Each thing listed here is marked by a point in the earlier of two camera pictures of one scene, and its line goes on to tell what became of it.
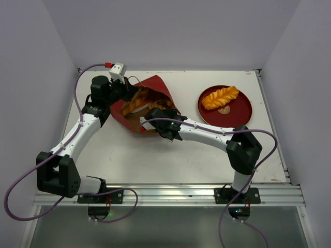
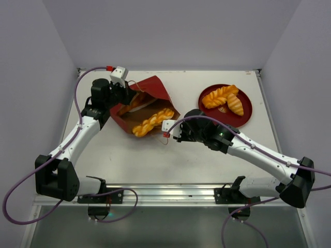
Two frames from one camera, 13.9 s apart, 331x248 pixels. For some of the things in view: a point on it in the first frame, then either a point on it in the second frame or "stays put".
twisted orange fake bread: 220,97 stays put
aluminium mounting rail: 272,194 stays put
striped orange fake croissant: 164,104 -> 235,104
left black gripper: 129,89 stays put
